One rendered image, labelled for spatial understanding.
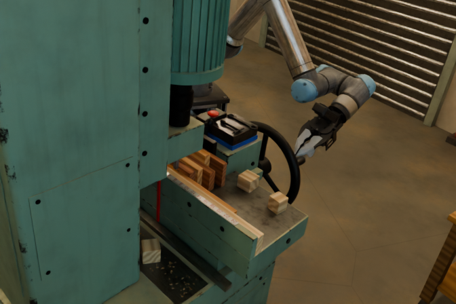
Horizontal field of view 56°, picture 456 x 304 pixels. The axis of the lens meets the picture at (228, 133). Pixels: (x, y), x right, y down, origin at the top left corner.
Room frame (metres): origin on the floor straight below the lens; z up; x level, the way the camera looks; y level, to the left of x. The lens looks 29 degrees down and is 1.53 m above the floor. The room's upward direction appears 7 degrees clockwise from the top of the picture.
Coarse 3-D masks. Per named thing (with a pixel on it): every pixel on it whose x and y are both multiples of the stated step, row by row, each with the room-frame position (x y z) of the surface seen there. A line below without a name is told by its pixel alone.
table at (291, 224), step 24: (144, 192) 0.85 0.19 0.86; (216, 192) 0.83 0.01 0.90; (240, 192) 0.84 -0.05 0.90; (264, 192) 0.85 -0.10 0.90; (168, 216) 0.78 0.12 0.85; (192, 216) 0.74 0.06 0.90; (240, 216) 0.75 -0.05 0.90; (264, 216) 0.76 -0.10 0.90; (288, 216) 0.77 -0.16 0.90; (216, 240) 0.68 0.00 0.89; (264, 240) 0.69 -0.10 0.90; (288, 240) 0.72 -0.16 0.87; (240, 264) 0.64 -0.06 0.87; (264, 264) 0.67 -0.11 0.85
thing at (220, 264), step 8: (144, 200) 0.85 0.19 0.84; (144, 208) 0.84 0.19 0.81; (152, 208) 0.82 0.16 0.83; (152, 216) 0.82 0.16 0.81; (160, 216) 0.80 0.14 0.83; (168, 224) 0.78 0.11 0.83; (176, 232) 0.76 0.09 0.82; (184, 232) 0.75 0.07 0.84; (184, 240) 0.75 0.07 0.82; (192, 240) 0.73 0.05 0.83; (192, 248) 0.73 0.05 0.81; (200, 248) 0.71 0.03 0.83; (200, 256) 0.71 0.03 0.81; (208, 256) 0.69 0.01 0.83; (216, 264) 0.68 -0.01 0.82; (224, 264) 0.69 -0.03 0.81
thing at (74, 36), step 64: (0, 0) 0.48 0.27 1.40; (64, 0) 0.54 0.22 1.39; (128, 0) 0.61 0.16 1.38; (0, 64) 0.47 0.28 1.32; (64, 64) 0.53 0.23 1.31; (128, 64) 0.61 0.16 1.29; (0, 128) 0.47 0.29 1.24; (64, 128) 0.53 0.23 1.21; (128, 128) 0.61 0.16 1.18; (0, 192) 0.49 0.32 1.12; (64, 192) 0.52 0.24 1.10; (128, 192) 0.61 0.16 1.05; (0, 256) 0.53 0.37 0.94; (64, 256) 0.51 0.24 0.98; (128, 256) 0.61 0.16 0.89
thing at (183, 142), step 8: (192, 120) 0.86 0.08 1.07; (176, 128) 0.82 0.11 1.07; (184, 128) 0.82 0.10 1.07; (192, 128) 0.83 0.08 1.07; (200, 128) 0.84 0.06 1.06; (168, 136) 0.78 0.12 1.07; (176, 136) 0.79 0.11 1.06; (184, 136) 0.81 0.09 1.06; (192, 136) 0.83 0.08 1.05; (200, 136) 0.85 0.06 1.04; (168, 144) 0.78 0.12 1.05; (176, 144) 0.79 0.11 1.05; (184, 144) 0.81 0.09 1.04; (192, 144) 0.83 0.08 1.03; (200, 144) 0.85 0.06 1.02; (168, 152) 0.78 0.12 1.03; (176, 152) 0.79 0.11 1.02; (184, 152) 0.81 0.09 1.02; (192, 152) 0.83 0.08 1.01; (168, 160) 0.78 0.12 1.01; (176, 160) 0.80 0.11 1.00
